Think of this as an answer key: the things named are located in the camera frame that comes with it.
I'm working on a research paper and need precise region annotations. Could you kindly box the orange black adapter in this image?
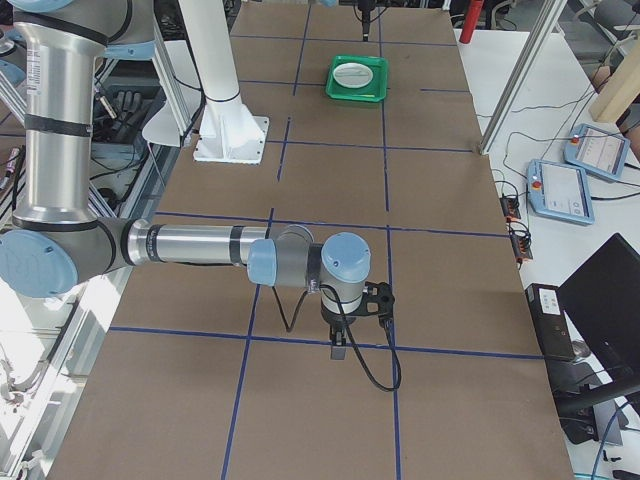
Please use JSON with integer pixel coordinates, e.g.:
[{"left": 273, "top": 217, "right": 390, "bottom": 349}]
[
  {"left": 499, "top": 195, "right": 521, "bottom": 222},
  {"left": 510, "top": 234, "right": 533, "bottom": 264}
]

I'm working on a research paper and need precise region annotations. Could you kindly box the blue teach pendant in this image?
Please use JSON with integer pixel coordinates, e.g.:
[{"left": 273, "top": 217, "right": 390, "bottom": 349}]
[
  {"left": 564, "top": 124, "right": 630, "bottom": 182},
  {"left": 526, "top": 159, "right": 595, "bottom": 225}
]

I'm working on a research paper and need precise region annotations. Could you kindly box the aluminium frame post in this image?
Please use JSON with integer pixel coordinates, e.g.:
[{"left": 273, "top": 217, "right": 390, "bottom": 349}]
[{"left": 478, "top": 0, "right": 568, "bottom": 155}]

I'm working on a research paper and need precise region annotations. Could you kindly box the white paper sheet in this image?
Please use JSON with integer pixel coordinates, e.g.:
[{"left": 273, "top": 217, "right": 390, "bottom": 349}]
[{"left": 142, "top": 104, "right": 203, "bottom": 148}]

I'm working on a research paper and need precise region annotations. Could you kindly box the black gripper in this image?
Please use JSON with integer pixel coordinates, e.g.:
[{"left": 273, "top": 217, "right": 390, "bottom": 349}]
[
  {"left": 357, "top": 0, "right": 375, "bottom": 41},
  {"left": 321, "top": 304, "right": 356, "bottom": 361}
]

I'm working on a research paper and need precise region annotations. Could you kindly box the black computer box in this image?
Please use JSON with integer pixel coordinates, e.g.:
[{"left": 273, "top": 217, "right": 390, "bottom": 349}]
[{"left": 525, "top": 283, "right": 575, "bottom": 362}]

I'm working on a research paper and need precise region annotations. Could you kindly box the red cylinder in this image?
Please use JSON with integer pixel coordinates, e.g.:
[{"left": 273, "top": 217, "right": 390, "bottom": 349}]
[{"left": 459, "top": 0, "right": 484, "bottom": 44}]

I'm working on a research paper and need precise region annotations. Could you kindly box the black monitor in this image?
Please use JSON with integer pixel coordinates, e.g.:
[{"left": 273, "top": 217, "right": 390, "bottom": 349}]
[{"left": 559, "top": 233, "right": 639, "bottom": 377}]

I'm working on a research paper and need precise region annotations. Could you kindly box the white camera stand column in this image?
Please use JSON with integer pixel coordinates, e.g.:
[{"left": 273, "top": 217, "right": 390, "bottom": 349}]
[{"left": 179, "top": 0, "right": 269, "bottom": 165}]

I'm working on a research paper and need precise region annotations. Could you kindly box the far blue teach pendant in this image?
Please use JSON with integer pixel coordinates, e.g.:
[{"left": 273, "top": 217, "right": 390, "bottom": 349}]
[{"left": 564, "top": 124, "right": 630, "bottom": 182}]

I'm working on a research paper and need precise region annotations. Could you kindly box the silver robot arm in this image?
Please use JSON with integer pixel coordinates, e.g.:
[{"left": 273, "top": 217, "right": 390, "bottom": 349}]
[{"left": 1, "top": 1, "right": 372, "bottom": 359}]

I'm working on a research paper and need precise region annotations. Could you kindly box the near blue teach pendant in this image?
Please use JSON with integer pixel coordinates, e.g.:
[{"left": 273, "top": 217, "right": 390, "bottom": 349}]
[{"left": 526, "top": 159, "right": 595, "bottom": 225}]

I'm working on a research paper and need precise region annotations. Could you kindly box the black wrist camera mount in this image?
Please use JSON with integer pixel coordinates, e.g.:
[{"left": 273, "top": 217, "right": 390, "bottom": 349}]
[{"left": 362, "top": 282, "right": 395, "bottom": 322}]

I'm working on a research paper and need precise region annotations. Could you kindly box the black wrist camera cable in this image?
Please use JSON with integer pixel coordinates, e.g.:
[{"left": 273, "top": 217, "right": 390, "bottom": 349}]
[{"left": 272, "top": 283, "right": 402, "bottom": 393}]

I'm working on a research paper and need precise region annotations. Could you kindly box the white round plate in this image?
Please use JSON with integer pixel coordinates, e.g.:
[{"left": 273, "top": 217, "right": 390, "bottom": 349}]
[{"left": 332, "top": 62, "right": 374, "bottom": 89}]

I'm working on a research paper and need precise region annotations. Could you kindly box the green plastic tray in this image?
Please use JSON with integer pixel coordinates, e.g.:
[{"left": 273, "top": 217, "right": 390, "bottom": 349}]
[{"left": 325, "top": 55, "right": 389, "bottom": 103}]

